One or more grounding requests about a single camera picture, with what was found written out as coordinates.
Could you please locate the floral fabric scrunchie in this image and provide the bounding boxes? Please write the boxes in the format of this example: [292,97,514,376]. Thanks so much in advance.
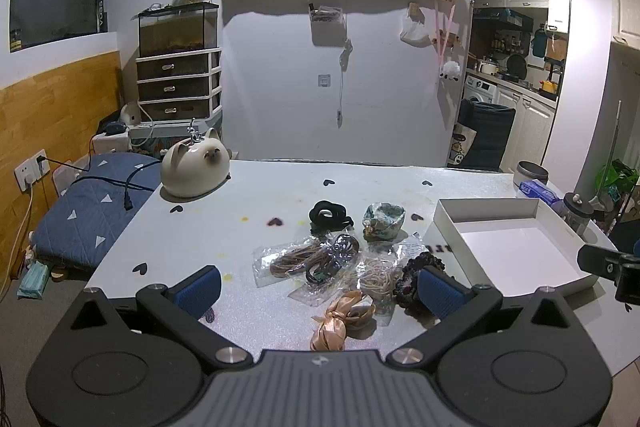
[362,202,406,242]

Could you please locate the white wall power outlet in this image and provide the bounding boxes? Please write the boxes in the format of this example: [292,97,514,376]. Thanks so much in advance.
[14,150,51,193]

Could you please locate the white plastic drawer unit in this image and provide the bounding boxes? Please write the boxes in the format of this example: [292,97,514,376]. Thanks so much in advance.
[135,47,224,124]

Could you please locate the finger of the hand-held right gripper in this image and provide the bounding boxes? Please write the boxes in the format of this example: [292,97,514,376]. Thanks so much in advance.
[577,244,626,281]

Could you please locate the beige satin hair bow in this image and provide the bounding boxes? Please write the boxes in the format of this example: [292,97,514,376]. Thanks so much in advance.
[309,290,377,352]

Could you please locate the dark jar with lid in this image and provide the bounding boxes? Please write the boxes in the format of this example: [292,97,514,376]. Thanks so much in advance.
[562,191,595,238]

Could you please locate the white hanging cable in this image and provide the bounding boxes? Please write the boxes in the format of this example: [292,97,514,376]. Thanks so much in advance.
[335,39,354,128]

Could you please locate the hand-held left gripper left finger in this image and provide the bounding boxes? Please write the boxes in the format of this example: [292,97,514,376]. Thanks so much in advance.
[66,265,253,370]

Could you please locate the dark lace scrunchie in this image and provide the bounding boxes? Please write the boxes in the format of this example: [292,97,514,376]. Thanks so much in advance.
[392,252,447,314]

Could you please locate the teal box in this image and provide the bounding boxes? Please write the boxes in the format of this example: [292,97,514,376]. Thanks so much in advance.
[17,261,51,299]

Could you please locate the clear wall organizer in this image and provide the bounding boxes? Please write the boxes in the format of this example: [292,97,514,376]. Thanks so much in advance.
[307,4,348,46]

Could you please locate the round grey tin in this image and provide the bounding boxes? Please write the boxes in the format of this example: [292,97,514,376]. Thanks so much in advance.
[513,160,550,188]

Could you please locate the white shallow cardboard box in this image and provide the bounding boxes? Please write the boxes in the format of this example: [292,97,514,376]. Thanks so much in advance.
[432,198,599,299]

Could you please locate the blue quilted cushion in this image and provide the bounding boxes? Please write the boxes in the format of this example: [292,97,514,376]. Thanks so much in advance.
[30,152,164,271]

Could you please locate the white hanging pouch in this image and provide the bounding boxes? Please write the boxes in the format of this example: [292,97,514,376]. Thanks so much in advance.
[398,14,431,46]

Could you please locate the white washing machine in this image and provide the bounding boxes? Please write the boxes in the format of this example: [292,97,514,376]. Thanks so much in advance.
[463,74,499,106]

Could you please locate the black power cable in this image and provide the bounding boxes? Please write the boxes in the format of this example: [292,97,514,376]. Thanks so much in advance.
[47,156,162,211]

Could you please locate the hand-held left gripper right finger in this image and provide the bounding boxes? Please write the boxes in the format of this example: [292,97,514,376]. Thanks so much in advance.
[385,266,583,370]

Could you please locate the white plush toy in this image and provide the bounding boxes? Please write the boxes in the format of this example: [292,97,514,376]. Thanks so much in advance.
[437,60,462,82]

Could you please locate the black frying pan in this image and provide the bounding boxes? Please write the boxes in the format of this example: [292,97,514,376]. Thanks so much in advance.
[505,54,529,80]

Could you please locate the clear bag beige hair ties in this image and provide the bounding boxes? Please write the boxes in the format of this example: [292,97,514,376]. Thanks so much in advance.
[356,247,407,315]

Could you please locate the teal hanging bag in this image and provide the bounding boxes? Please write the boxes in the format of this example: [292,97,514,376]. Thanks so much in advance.
[530,26,549,59]

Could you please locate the cream cat-shaped ceramic container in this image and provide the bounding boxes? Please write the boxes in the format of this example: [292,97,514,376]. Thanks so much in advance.
[160,128,232,199]

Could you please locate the glass fish tank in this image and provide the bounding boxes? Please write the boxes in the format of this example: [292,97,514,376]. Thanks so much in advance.
[137,1,221,58]

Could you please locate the pink ribbon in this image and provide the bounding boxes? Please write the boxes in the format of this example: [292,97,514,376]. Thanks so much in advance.
[432,4,457,68]

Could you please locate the black hair scrunchie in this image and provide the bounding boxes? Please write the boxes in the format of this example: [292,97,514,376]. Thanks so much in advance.
[308,201,354,236]

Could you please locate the black chair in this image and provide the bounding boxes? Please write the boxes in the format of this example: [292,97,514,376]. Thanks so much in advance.
[457,98,516,172]

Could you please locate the clear bag brown hair ties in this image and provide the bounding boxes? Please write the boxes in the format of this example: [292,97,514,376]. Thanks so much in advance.
[252,237,333,292]

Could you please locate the printed tote bag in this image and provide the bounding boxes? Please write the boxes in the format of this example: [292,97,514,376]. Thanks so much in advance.
[449,124,479,167]

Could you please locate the white paper label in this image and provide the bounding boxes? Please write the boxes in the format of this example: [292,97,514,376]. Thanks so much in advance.
[401,232,427,259]

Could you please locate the blue tissue packet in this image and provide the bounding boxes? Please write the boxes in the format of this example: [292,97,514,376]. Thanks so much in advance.
[518,179,559,204]

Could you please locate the clear bag dark hair ties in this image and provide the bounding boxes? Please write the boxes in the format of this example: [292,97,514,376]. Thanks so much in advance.
[299,233,362,294]

